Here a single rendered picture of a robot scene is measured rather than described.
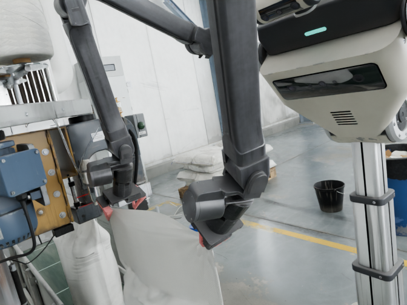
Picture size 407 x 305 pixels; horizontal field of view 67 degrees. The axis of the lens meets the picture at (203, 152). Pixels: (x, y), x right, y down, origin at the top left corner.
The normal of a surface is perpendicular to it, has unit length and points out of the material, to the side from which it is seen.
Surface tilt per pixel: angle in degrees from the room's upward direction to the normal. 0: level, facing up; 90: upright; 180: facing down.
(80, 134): 90
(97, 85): 102
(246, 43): 114
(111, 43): 90
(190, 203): 78
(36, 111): 90
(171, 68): 90
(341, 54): 40
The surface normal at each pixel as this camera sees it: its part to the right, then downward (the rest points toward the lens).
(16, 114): 0.97, -0.14
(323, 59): -0.63, -0.58
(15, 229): 0.80, -0.01
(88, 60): 0.50, 0.28
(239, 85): 0.37, 0.52
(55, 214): 0.65, 0.02
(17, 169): 0.90, -0.08
